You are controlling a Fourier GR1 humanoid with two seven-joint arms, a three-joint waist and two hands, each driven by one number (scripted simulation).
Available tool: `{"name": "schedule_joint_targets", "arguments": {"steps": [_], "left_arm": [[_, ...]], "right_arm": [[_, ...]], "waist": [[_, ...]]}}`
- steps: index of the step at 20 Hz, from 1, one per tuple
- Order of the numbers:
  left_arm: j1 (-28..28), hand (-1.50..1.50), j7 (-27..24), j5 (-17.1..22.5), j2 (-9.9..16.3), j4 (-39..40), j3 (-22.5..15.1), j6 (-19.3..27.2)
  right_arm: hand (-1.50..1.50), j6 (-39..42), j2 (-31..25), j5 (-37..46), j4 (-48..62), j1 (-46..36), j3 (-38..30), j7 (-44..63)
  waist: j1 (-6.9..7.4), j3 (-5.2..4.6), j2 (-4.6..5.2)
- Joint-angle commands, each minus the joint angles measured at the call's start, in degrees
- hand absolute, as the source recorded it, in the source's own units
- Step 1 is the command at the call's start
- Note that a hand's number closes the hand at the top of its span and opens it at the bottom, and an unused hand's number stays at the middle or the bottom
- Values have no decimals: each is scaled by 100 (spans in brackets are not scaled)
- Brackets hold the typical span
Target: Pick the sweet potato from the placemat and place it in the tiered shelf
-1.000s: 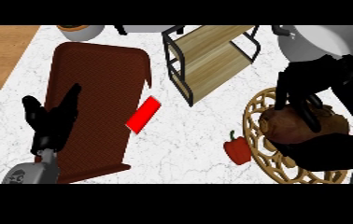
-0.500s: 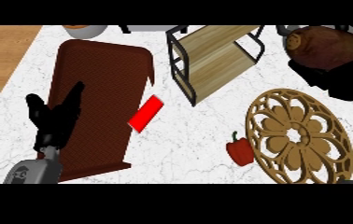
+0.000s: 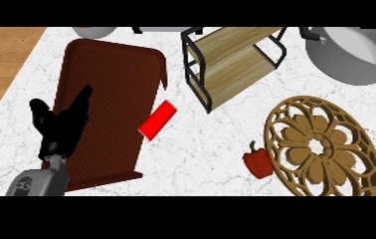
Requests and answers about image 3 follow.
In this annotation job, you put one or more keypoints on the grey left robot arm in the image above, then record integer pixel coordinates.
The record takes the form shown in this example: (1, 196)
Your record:
(41, 180)

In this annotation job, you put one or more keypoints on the round wooden flower trivet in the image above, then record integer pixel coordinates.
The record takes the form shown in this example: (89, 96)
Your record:
(317, 146)

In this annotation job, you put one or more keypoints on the black wooden tiered shelf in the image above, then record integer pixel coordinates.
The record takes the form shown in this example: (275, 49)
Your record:
(230, 63)

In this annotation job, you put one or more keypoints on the grey metal pot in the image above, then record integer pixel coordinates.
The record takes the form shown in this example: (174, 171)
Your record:
(345, 58)

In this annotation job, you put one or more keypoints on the pale appliance with black feet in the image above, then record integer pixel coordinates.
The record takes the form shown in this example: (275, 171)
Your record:
(163, 29)

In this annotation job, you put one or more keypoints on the red flat block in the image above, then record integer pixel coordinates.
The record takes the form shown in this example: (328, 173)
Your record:
(157, 120)

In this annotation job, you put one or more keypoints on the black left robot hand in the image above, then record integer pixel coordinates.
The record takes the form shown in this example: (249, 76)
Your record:
(60, 126)

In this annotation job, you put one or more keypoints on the red bell pepper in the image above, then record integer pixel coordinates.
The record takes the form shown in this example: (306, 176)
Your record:
(258, 163)

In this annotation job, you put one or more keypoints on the dark red placemat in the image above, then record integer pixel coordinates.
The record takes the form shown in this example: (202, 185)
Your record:
(115, 93)

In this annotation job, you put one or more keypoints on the grey round bowl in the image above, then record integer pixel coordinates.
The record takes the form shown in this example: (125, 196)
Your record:
(92, 31)

